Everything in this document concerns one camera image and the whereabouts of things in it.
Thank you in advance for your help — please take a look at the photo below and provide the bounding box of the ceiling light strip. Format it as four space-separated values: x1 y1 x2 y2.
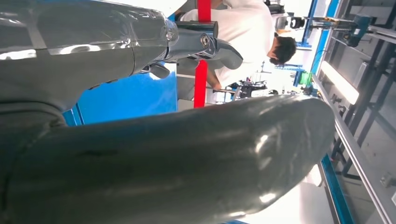
319 60 360 106

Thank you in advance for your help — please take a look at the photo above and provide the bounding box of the person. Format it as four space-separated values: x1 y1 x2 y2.
180 0 297 91

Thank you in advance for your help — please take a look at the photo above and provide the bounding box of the black equipment on table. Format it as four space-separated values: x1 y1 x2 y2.
230 79 270 99

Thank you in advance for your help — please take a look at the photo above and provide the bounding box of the green background object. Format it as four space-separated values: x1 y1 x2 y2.
297 70 314 86

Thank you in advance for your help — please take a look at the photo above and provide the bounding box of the grey metal ceiling rail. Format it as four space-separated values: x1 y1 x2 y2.
311 73 396 224

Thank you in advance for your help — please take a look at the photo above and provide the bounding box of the blue overhead device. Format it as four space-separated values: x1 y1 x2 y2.
346 14 373 48

